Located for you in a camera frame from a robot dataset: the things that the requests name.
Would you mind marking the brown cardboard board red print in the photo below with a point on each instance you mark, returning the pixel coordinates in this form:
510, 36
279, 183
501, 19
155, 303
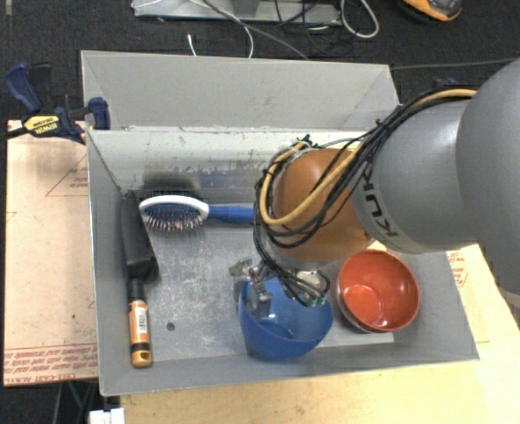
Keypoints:
47, 254

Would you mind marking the grey metal bin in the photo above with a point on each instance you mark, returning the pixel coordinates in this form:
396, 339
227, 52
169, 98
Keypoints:
189, 289

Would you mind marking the white and blue hairbrush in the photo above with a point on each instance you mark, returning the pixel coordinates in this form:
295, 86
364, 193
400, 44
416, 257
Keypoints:
175, 212

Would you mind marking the blue bowl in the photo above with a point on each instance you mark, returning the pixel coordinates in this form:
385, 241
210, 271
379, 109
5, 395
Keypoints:
286, 334

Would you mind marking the red bowl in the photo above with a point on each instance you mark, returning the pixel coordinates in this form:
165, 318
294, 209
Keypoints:
376, 294

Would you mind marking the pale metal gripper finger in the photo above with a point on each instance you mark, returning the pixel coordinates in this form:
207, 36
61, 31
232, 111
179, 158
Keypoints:
241, 267
259, 299

